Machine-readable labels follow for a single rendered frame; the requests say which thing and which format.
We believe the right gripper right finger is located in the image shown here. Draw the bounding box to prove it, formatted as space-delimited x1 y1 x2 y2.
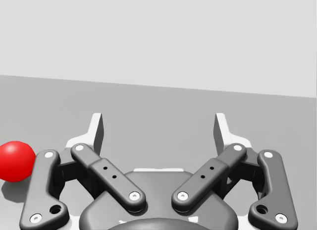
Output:
171 113 299 230

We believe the red ball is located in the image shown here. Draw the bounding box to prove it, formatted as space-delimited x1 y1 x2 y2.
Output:
0 140 37 183

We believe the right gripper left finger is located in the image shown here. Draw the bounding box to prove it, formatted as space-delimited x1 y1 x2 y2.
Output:
19 113 147 230

